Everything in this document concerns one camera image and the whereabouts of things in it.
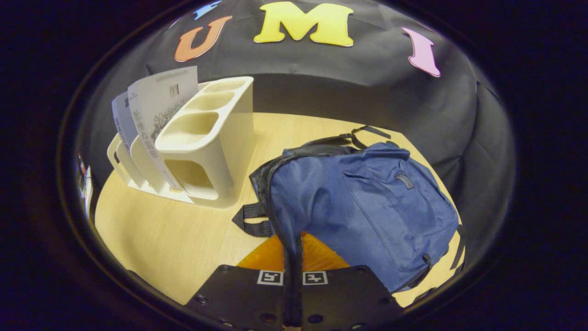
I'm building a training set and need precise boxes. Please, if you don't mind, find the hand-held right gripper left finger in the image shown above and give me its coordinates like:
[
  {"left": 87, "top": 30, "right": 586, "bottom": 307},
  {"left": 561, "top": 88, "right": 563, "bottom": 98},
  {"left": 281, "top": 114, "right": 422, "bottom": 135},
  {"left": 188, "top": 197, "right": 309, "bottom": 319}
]
[{"left": 185, "top": 234, "right": 294, "bottom": 331}]

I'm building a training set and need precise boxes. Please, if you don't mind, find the blue schoolbag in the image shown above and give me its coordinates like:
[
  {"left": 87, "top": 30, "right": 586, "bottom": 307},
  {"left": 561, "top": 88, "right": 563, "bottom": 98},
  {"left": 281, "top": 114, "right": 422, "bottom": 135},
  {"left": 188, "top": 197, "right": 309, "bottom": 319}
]
[{"left": 232, "top": 125, "right": 467, "bottom": 295}]

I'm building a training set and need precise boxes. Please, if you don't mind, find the white book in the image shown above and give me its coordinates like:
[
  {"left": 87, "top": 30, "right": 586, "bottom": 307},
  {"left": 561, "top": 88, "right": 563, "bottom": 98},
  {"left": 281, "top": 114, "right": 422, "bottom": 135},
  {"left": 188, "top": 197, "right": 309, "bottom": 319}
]
[{"left": 128, "top": 66, "right": 199, "bottom": 191}]

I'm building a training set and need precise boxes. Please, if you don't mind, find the grey book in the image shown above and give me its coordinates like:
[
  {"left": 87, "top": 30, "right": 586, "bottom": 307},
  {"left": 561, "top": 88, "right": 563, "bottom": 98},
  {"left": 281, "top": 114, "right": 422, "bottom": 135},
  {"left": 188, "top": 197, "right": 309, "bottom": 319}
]
[{"left": 112, "top": 91, "right": 139, "bottom": 148}]

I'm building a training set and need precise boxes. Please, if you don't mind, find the white plastic bookshelf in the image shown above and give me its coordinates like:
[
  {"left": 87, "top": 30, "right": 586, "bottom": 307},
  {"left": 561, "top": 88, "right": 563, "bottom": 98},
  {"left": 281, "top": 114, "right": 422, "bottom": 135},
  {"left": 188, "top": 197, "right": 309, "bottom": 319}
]
[{"left": 107, "top": 76, "right": 254, "bottom": 210}]

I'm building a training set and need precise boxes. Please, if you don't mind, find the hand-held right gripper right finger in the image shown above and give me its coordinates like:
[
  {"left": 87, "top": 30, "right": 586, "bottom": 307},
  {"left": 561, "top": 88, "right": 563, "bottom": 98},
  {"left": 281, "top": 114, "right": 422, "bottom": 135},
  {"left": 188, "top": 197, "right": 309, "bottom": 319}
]
[{"left": 293, "top": 231, "right": 405, "bottom": 331}]

